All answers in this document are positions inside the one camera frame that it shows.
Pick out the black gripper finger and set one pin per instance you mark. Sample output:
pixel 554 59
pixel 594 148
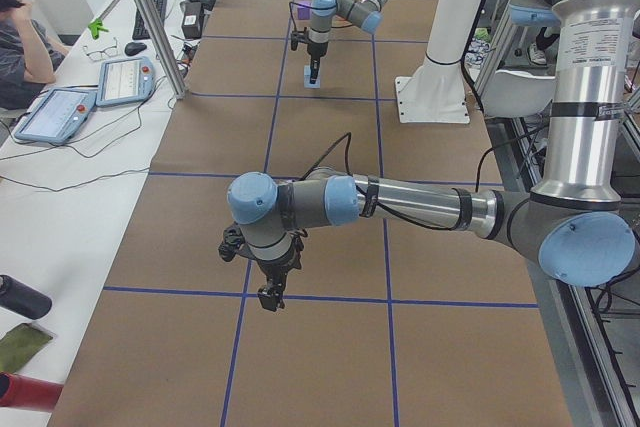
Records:
pixel 314 70
pixel 271 297

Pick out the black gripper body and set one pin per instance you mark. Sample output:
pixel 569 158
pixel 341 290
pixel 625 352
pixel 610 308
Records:
pixel 316 49
pixel 278 268

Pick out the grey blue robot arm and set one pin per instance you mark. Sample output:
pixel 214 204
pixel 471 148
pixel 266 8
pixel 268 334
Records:
pixel 568 223
pixel 364 14

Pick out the purple foam block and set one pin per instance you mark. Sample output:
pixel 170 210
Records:
pixel 303 10

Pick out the black power adapter box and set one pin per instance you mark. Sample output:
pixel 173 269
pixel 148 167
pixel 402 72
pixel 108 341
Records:
pixel 193 20

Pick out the black computer mouse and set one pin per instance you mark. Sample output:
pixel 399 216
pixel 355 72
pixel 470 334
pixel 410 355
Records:
pixel 134 48

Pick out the far blue teach pendant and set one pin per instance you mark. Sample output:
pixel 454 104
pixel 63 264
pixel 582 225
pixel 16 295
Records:
pixel 125 81

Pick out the blue teach pendant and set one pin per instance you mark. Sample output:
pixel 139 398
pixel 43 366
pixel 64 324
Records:
pixel 58 116
pixel 125 81

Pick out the black framed eyeglasses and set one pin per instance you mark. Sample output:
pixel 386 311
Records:
pixel 98 54

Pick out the green plastic clamp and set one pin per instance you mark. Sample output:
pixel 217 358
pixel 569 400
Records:
pixel 96 28

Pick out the white side table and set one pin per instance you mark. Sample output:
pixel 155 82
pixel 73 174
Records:
pixel 94 218

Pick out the black drink bottle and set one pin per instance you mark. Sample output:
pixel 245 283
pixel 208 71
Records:
pixel 22 299

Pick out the green cloth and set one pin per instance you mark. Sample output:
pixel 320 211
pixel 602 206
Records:
pixel 20 345

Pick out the near blue teach pendant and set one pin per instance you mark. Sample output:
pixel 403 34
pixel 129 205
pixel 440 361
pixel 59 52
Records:
pixel 58 116

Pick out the red cylinder bottle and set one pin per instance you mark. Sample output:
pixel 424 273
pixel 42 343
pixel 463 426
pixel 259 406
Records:
pixel 28 393

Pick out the seated person in grey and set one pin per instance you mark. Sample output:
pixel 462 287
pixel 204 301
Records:
pixel 29 57

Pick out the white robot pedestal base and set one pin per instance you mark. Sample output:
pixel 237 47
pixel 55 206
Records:
pixel 435 93

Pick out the aluminium frame post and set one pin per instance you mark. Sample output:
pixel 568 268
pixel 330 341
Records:
pixel 160 40

